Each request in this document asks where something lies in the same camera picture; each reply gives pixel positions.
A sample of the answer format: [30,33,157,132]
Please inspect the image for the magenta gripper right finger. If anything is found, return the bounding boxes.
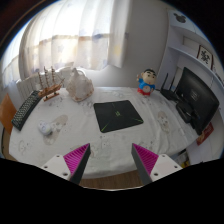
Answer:
[131,142,184,186]

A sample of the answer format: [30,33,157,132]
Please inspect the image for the black wifi router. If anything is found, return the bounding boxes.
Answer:
[160,77,178,101]

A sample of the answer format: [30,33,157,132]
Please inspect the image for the wooden model sailing ship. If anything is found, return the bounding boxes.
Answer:
[38,68,64,101]

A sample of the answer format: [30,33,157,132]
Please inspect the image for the red paper packet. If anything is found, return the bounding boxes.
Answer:
[196,123,214,145]

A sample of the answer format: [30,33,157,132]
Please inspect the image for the black computer monitor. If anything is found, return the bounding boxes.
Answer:
[175,68,219,135]

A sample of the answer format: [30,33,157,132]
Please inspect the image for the white patterned tablecloth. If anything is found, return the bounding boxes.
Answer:
[9,87,197,179]

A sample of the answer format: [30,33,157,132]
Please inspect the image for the orange wooden chair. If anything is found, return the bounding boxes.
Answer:
[0,94,17,133]

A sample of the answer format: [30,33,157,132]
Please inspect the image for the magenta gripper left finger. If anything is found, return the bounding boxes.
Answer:
[41,142,92,185]

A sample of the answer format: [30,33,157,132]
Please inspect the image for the black mouse pad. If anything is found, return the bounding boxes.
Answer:
[94,100,144,133]

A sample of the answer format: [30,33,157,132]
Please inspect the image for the white wall shelf unit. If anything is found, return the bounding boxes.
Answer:
[156,10,224,122]

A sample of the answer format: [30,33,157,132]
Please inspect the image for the framed calligraphy picture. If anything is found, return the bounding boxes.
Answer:
[197,45,213,69]

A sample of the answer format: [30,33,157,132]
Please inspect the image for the sheer white curtain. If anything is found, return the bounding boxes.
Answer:
[0,0,132,87]

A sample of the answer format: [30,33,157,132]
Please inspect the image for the black keyboard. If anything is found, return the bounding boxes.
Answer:
[11,90,41,130]

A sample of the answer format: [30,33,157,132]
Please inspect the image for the white computer mouse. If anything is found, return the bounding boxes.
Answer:
[38,120,52,135]

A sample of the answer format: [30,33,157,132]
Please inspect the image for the large conch shell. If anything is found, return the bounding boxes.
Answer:
[66,68,94,102]

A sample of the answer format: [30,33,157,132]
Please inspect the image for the cartoon boy figurine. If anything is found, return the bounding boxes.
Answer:
[137,69,156,96]

